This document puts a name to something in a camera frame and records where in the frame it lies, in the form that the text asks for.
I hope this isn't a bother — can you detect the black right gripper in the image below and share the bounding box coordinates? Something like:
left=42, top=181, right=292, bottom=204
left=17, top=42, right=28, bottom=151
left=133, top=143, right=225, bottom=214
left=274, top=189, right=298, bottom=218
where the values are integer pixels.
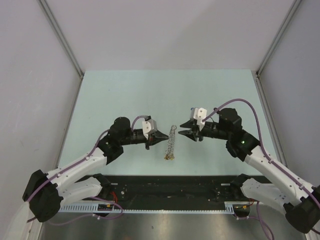
left=178, top=119, right=230, bottom=142

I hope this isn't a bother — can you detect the steel disc with key rings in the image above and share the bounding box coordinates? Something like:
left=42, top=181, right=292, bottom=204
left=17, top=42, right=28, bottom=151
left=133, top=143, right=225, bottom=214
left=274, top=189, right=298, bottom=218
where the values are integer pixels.
left=164, top=125, right=177, bottom=157

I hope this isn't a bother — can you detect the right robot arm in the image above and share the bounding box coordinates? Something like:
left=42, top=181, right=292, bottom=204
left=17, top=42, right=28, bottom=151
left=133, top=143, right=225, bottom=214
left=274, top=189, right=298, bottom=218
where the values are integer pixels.
left=179, top=107, right=320, bottom=234

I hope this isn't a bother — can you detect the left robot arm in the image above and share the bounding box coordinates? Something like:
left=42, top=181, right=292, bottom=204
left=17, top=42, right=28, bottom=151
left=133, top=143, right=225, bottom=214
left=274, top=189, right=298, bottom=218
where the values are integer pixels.
left=22, top=115, right=169, bottom=223

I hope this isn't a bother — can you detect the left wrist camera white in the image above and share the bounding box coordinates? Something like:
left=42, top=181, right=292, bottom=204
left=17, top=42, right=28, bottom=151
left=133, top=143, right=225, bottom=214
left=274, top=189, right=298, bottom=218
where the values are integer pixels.
left=142, top=115, right=158, bottom=139

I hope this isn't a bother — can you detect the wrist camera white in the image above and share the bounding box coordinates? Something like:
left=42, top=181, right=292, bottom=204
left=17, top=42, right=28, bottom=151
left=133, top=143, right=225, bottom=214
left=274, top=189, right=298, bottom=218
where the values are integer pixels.
left=190, top=107, right=208, bottom=126
left=142, top=115, right=158, bottom=139

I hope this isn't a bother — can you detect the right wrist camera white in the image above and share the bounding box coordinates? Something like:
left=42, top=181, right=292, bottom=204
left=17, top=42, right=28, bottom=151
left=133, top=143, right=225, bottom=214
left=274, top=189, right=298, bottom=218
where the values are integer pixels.
left=190, top=107, right=208, bottom=126

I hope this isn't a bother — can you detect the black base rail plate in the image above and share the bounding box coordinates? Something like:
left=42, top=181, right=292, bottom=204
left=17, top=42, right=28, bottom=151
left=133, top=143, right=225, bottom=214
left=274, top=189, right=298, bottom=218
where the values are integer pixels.
left=99, top=174, right=253, bottom=204

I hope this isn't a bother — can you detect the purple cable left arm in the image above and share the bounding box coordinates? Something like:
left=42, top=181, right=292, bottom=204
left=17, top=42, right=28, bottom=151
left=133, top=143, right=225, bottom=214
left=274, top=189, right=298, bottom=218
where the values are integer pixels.
left=26, top=114, right=151, bottom=223

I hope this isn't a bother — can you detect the grey slotted cable duct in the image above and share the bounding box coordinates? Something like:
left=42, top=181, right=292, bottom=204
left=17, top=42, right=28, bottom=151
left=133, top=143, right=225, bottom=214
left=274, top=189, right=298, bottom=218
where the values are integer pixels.
left=58, top=201, right=235, bottom=215

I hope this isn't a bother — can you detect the left aluminium frame post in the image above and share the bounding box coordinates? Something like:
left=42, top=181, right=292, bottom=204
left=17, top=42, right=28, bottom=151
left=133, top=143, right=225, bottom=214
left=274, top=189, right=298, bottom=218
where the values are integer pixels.
left=37, top=0, right=85, bottom=78

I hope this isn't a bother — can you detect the aluminium frame post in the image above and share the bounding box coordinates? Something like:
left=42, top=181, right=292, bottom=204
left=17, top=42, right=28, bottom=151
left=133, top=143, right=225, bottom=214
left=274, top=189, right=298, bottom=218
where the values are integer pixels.
left=37, top=0, right=85, bottom=78
left=254, top=0, right=303, bottom=78

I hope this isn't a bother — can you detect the right aluminium frame post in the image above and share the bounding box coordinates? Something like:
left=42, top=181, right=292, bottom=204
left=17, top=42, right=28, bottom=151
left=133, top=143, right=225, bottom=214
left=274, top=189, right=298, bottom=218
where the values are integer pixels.
left=254, top=0, right=303, bottom=78

